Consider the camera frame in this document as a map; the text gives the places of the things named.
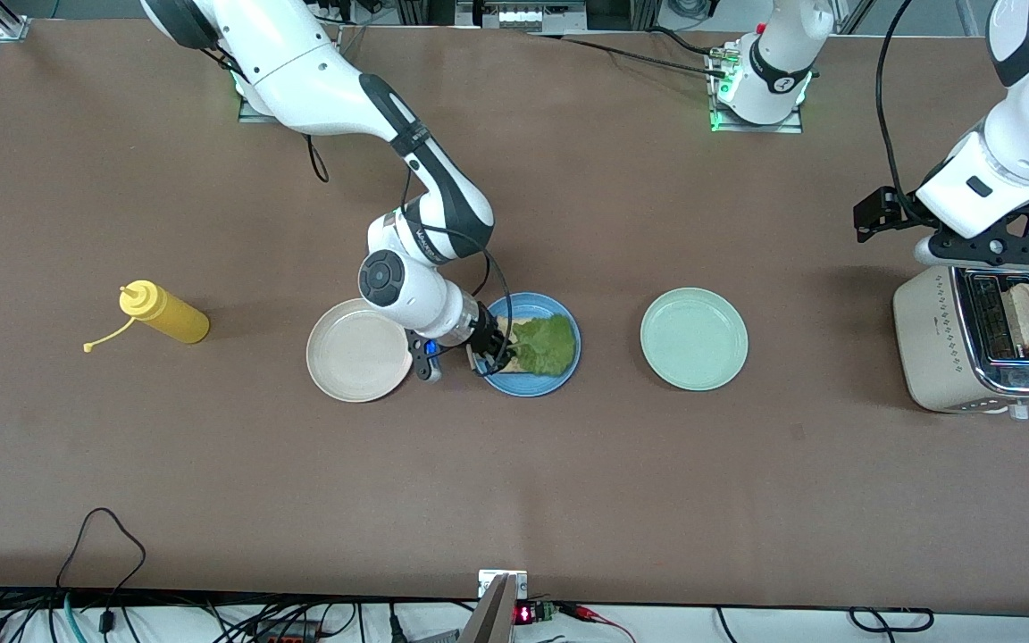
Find red black clip leads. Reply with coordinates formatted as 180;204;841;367
557;601;639;642

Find blue round plate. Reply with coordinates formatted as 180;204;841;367
472;292;582;398

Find black base power cable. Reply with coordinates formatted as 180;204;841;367
528;27;734;81

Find thin black looped cable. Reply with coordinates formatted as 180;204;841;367
57;507;147;595

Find beige round plate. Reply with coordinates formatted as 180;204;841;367
305;297;416;404

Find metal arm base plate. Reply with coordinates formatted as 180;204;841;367
236;25;343;124
707;45;806;135

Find beige chrome toaster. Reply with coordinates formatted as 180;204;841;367
892;263;1029;421

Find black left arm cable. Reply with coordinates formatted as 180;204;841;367
875;0;926;224

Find grey camera stand pole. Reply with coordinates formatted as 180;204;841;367
459;574;517;643

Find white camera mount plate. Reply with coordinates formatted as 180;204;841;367
478;569;529;599

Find grey power supply unit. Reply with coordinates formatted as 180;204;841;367
456;0;589;33

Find green lettuce leaf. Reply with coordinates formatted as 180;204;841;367
507;313;580;376

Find yellow mustard squeeze bottle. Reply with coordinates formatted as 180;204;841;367
83;280;211;354

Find pale green round plate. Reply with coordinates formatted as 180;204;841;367
640;287;749;392

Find coiled black cable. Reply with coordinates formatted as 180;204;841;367
848;606;935;633

